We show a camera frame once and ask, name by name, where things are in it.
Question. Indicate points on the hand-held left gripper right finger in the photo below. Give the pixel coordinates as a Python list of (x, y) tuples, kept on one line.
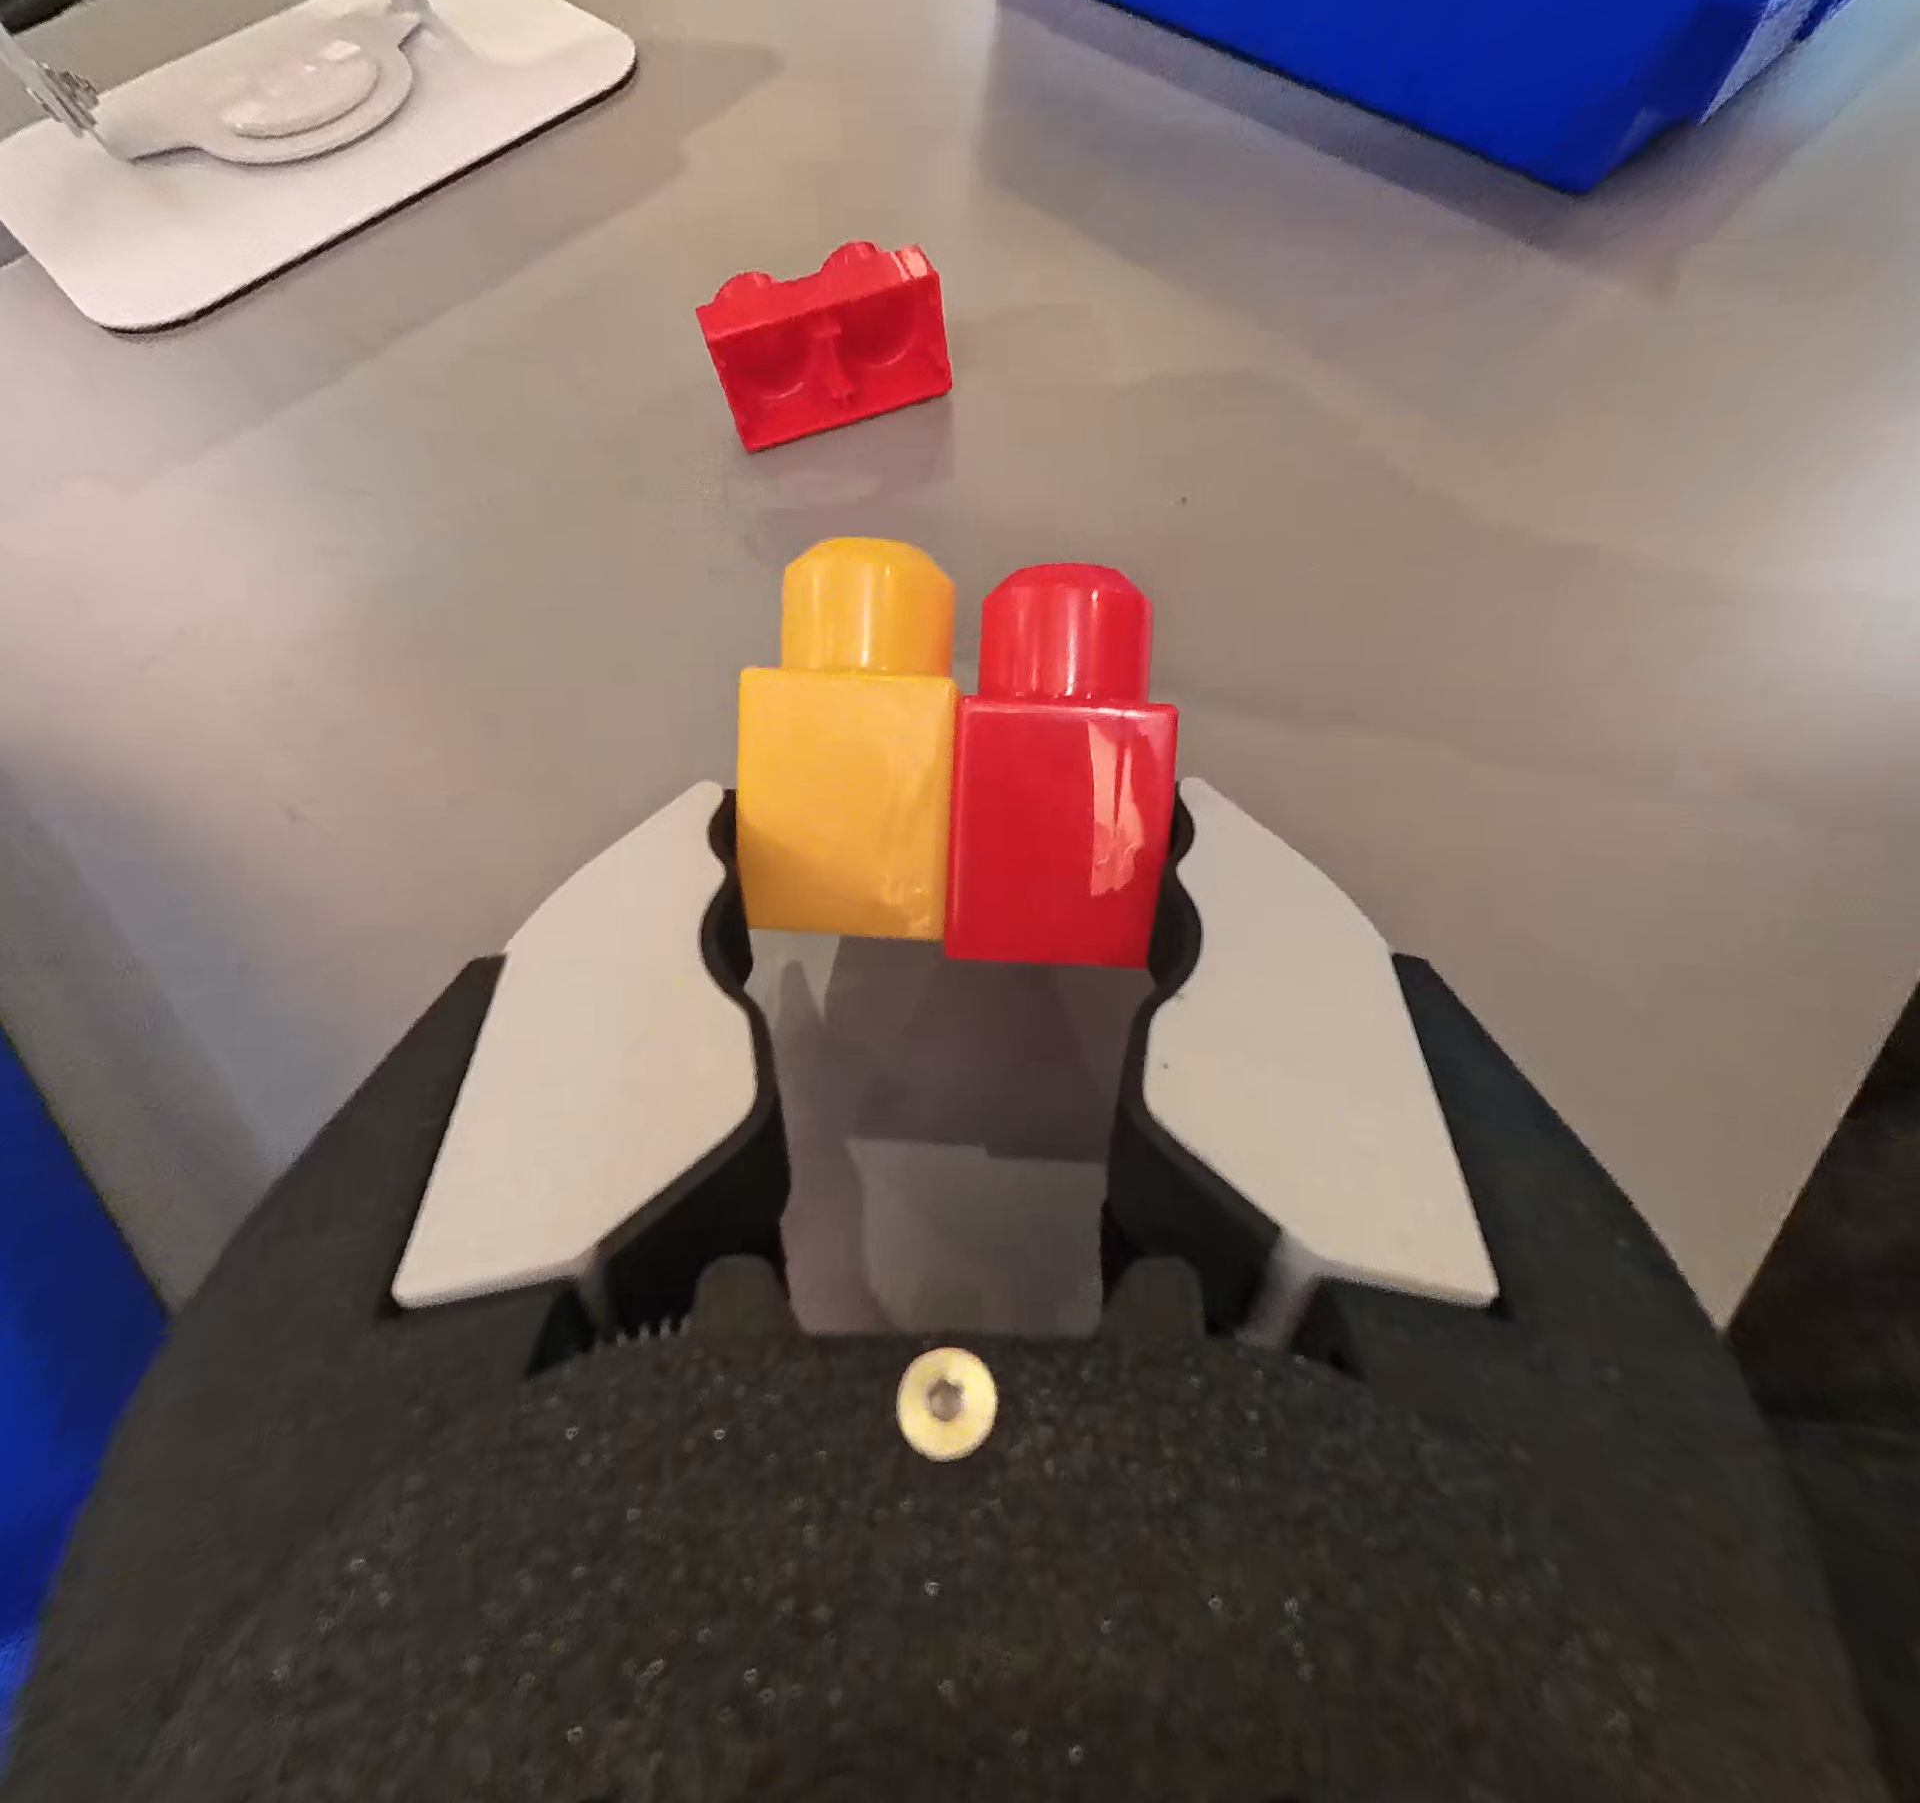
[(1305, 1082)]

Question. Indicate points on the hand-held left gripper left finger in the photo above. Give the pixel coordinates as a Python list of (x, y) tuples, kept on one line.
[(585, 1082)]

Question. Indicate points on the red single-stud toy block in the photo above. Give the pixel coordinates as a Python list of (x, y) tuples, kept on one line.
[(1058, 813)]

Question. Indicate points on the yellow single-stud toy block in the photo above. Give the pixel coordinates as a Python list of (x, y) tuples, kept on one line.
[(841, 784)]

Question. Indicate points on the blue plastic bin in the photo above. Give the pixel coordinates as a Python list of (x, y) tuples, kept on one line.
[(61, 1352), (1352, 3)]

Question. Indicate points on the red two-stud toy block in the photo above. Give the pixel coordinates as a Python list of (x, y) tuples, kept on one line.
[(826, 365)]

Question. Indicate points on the grey desk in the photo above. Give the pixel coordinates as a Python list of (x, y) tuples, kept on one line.
[(1425, 557)]

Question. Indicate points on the white stand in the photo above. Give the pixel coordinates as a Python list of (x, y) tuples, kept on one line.
[(496, 77)]

